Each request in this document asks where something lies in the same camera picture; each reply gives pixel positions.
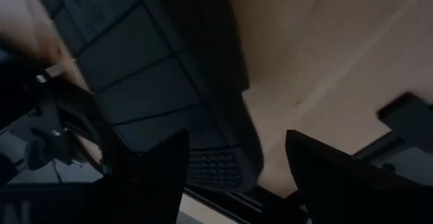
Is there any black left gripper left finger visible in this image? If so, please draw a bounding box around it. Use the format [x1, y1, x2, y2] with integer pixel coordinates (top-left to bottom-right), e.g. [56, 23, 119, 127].
[0, 129, 190, 224]

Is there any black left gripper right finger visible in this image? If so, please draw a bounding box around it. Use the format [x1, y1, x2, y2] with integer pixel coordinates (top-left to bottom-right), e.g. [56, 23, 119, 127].
[286, 129, 433, 224]

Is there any black slide sandal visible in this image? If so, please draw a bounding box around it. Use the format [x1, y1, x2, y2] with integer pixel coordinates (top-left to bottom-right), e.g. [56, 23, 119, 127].
[28, 0, 265, 195]

